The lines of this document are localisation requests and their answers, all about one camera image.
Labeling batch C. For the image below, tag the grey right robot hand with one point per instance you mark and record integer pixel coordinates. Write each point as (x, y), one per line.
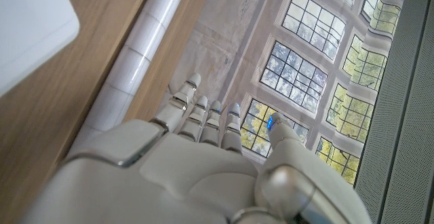
(169, 183)

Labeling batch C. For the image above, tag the long white cylindrical flashlight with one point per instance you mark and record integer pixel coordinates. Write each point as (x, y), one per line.
(135, 54)

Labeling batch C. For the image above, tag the small white square box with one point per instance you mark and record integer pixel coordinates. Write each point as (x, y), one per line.
(30, 30)

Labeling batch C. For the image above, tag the printed window backdrop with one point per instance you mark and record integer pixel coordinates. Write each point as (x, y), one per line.
(298, 64)

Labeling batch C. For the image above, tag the grey perforated partition panel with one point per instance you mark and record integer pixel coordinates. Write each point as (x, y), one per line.
(403, 132)

